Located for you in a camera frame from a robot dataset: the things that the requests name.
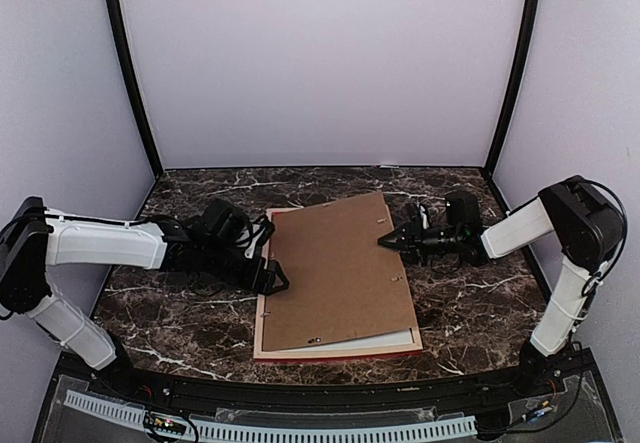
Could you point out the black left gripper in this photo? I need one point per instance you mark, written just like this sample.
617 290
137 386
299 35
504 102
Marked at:
274 268

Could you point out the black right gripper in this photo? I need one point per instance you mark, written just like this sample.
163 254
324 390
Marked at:
412 243

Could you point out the brown cardboard backing board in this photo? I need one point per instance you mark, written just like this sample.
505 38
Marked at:
340 273

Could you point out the red wooden picture frame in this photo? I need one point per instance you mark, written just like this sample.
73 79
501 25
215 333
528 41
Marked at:
350 353

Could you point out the canyon photo print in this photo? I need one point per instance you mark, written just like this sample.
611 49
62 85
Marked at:
393 339

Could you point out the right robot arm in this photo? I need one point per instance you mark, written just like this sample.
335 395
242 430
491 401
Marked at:
587 218

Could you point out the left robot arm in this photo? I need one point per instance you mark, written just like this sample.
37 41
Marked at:
39 242

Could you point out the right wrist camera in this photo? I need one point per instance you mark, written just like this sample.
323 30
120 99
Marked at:
462 218

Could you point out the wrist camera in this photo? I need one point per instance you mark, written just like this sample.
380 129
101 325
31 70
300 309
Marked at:
226 226
462 218

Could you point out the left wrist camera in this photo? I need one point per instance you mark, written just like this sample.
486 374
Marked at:
226 226

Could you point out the white slotted cable duct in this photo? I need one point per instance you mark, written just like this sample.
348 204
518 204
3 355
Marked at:
258 426

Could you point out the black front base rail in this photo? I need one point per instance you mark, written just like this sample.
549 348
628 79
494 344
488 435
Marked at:
361 385

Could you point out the black right enclosure post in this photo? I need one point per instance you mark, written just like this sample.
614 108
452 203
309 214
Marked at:
525 33

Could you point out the black enclosure post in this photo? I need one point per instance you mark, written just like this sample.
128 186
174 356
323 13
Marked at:
525 33
128 73

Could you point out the black left enclosure post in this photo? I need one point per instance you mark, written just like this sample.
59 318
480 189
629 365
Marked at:
128 73

